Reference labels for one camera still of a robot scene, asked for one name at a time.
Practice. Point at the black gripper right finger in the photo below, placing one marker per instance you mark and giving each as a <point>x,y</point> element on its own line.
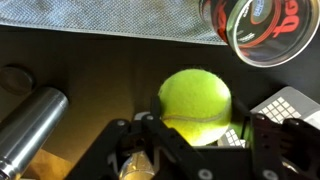
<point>286,150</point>

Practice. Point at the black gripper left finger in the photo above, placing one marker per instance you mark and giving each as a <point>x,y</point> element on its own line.
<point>160,146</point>

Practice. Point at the green tennis ball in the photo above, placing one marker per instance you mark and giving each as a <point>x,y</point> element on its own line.
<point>195,103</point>

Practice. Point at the white plastic basket container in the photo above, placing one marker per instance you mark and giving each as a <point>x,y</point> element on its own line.
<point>286,106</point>

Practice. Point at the round black table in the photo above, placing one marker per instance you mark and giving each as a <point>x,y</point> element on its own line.
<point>100,66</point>

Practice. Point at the steel water bottle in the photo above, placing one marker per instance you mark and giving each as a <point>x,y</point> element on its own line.
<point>30,130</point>

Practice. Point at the grey cloth towel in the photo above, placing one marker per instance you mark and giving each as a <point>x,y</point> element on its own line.
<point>100,16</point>

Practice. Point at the black round bottle lid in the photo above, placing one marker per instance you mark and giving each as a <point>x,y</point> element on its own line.
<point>15,80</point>

